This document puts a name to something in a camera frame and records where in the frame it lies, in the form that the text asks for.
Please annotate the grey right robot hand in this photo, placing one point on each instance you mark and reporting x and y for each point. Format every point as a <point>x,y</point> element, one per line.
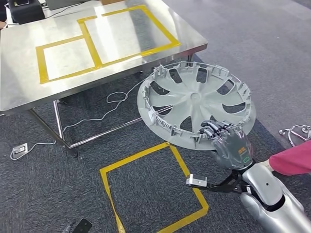
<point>233,148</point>

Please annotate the grey plastic wheel hubcap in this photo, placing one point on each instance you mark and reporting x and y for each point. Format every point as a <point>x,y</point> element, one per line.
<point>194,96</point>

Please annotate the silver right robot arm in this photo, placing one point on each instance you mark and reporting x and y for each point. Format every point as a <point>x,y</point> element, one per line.
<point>265,186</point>

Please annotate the steel workbench table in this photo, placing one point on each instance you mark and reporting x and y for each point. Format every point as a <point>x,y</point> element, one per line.
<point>22,80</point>

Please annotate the person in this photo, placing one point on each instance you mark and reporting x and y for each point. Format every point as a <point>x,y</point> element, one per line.
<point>3,9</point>
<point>291,159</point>

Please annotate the black round-seat stool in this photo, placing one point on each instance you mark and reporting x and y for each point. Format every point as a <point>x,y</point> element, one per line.
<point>299,135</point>

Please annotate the yellow floor tape outline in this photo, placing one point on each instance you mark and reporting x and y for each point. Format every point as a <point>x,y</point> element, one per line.
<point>136,157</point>

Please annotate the dark flat robot panel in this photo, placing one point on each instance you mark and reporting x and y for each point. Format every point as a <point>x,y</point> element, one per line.
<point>82,226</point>

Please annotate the small yellow tape rectangle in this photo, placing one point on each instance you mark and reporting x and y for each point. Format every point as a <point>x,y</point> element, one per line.
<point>41,64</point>

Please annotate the metal floor socket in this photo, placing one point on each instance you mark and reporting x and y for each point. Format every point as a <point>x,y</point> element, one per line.
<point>20,149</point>

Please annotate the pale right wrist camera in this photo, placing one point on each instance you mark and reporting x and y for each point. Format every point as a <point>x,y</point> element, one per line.
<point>196,180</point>

